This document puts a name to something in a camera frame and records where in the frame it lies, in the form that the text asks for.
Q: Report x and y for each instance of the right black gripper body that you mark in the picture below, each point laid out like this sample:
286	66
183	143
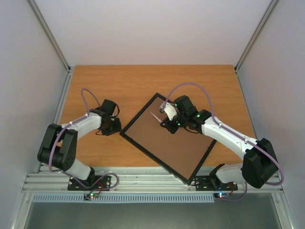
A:
168	123

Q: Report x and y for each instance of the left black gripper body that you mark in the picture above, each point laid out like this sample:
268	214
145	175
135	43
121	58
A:
112	128

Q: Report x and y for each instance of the clear handled screwdriver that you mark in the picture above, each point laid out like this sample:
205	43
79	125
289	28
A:
158	119

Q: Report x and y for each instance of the black picture frame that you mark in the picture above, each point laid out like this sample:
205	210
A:
182	154

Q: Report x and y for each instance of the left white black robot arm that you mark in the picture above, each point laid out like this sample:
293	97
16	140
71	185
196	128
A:
59	144

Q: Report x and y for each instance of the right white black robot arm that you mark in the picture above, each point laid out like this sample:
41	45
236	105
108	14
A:
258	158

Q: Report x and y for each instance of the right small circuit board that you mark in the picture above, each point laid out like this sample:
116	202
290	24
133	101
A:
222	195

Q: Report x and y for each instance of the small circuit board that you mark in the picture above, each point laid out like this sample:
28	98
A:
222	195
91	196

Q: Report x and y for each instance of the left small circuit board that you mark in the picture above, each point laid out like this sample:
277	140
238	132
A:
91	196

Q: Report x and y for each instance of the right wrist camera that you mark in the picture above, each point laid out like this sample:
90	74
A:
168	109

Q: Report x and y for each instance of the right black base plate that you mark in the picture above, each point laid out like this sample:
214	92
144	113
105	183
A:
204	183

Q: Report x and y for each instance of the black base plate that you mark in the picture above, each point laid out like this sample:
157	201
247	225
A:
204	183
83	185

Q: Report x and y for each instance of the aluminium front rail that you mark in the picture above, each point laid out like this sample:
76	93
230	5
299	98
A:
131	180

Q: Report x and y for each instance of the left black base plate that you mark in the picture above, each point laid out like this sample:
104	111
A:
83	185

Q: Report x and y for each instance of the grey slotted cable duct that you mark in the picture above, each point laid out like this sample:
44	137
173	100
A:
127	198

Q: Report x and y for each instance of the right aluminium post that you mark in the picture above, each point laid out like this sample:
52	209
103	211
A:
259	28

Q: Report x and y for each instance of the aluminium post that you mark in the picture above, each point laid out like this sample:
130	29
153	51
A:
38	14
259	28

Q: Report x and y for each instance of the left aluminium post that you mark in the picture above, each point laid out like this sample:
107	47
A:
38	14

